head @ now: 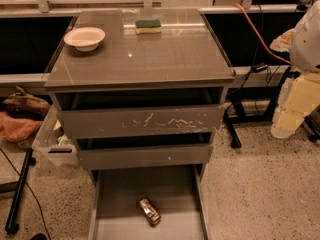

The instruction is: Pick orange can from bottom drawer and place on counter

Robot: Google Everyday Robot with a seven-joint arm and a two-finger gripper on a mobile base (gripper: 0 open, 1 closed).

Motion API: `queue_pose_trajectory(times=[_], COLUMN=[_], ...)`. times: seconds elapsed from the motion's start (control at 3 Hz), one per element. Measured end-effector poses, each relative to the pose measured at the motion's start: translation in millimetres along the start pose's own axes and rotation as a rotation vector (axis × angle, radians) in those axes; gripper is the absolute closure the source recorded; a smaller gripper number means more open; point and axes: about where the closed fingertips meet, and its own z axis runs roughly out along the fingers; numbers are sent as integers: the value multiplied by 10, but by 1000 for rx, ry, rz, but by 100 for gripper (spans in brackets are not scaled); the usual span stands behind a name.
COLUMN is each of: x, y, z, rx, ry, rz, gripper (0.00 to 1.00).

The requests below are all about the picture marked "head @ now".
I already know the white bowl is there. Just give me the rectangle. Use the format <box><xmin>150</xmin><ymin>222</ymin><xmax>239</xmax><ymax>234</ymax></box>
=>
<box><xmin>64</xmin><ymin>27</ymin><xmax>105</xmax><ymax>52</ymax></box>

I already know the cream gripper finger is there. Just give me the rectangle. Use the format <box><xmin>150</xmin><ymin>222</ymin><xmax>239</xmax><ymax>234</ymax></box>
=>
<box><xmin>271</xmin><ymin>73</ymin><xmax>320</xmax><ymax>139</ymax></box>

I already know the orange cable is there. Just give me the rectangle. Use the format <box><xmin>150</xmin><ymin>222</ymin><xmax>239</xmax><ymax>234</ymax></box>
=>
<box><xmin>233</xmin><ymin>2</ymin><xmax>292</xmax><ymax>66</ymax></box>

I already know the green yellow sponge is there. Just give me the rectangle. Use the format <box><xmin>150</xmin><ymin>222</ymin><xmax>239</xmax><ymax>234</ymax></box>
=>
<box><xmin>135</xmin><ymin>19</ymin><xmax>162</xmax><ymax>34</ymax></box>

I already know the brown bag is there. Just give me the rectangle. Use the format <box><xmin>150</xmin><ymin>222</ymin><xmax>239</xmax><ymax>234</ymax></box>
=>
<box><xmin>3</xmin><ymin>86</ymin><xmax>51</xmax><ymax>118</ymax></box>

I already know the black table stand right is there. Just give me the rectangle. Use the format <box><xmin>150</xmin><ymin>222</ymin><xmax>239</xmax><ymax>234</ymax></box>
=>
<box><xmin>222</xmin><ymin>67</ymin><xmax>320</xmax><ymax>149</ymax></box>

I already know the grey top drawer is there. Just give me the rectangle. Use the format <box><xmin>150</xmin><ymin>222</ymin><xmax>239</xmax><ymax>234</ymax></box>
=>
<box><xmin>58</xmin><ymin>105</ymin><xmax>224</xmax><ymax>139</ymax></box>

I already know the black power adapter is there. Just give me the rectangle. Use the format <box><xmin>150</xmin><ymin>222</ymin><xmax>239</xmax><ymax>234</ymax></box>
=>
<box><xmin>251</xmin><ymin>63</ymin><xmax>268</xmax><ymax>73</ymax></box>

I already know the grey middle drawer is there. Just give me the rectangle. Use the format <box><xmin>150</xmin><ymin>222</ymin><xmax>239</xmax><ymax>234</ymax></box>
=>
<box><xmin>78</xmin><ymin>144</ymin><xmax>213</xmax><ymax>170</ymax></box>

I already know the black floor cable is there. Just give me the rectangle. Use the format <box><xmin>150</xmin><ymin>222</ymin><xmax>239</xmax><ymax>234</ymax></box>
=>
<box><xmin>0</xmin><ymin>147</ymin><xmax>53</xmax><ymax>240</ymax></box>

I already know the clear plastic storage bin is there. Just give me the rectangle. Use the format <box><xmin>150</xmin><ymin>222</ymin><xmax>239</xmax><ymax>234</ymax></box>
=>
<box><xmin>32</xmin><ymin>106</ymin><xmax>77</xmax><ymax>166</ymax></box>

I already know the grey open bottom drawer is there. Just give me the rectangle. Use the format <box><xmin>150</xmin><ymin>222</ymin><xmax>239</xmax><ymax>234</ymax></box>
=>
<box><xmin>88</xmin><ymin>165</ymin><xmax>211</xmax><ymax>240</ymax></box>

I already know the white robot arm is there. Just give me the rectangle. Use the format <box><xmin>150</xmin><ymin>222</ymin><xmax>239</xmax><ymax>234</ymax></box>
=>
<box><xmin>270</xmin><ymin>1</ymin><xmax>320</xmax><ymax>139</ymax></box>

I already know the orange drink can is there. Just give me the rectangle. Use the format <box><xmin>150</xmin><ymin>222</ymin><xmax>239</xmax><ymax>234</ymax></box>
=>
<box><xmin>139</xmin><ymin>198</ymin><xmax>161</xmax><ymax>226</ymax></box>

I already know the black stand leg left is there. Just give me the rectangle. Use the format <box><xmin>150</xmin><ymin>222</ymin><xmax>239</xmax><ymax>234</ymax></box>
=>
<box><xmin>5</xmin><ymin>149</ymin><xmax>34</xmax><ymax>235</ymax></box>

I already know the grey drawer cabinet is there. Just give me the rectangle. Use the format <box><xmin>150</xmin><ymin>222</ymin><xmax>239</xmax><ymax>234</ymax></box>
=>
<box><xmin>43</xmin><ymin>7</ymin><xmax>237</xmax><ymax>185</ymax></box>

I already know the orange cloth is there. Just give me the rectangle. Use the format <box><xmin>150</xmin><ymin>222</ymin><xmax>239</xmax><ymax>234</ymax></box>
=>
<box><xmin>0</xmin><ymin>112</ymin><xmax>42</xmax><ymax>142</ymax></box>

